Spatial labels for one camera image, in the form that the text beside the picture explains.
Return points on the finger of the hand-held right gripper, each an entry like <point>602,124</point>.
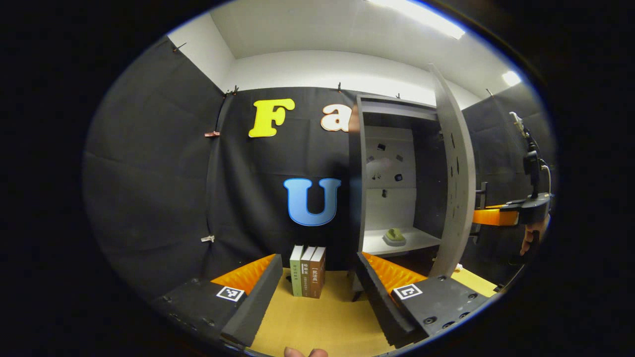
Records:
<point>501,206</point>

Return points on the red cloth clip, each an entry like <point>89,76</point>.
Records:
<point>212,134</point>

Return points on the small ceiling light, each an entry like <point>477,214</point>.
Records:
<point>511,78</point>

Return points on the black backdrop cloth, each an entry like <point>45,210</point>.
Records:
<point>149,173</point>

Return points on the white cabinet shelf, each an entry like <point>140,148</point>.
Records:
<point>421,240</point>

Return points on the brown book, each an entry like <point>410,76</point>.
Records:
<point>317,277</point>
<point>305,277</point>

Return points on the small green bottle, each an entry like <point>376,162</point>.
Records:
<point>394,235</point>

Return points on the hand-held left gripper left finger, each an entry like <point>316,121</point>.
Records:
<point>250,307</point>

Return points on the grey cabinet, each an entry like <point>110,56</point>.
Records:
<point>356,198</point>

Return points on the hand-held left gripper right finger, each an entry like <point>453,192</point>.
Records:
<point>382,307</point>

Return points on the beige cabinet door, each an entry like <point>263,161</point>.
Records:
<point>459,198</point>

